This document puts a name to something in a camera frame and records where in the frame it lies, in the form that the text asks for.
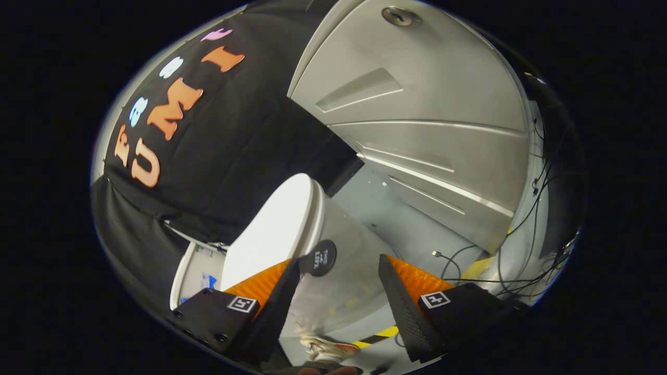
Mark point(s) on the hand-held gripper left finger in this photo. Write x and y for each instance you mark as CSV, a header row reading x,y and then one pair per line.
x,y
276,312

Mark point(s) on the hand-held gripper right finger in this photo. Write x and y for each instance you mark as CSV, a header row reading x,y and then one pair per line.
x,y
404,312

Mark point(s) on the white toilet lid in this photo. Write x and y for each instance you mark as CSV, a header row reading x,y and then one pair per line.
x,y
276,229

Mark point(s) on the white toilet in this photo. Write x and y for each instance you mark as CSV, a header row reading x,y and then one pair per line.
x,y
349,271

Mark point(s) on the yellow black floor tape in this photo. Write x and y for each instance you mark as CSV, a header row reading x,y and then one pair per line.
x,y
378,336

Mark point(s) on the person's shoe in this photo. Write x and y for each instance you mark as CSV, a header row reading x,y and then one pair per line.
x,y
325,348

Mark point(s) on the black backdrop cloth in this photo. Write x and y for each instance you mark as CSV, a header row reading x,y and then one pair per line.
x,y
229,156

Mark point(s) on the white cabinet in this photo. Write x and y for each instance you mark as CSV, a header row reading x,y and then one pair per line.
x,y
417,114

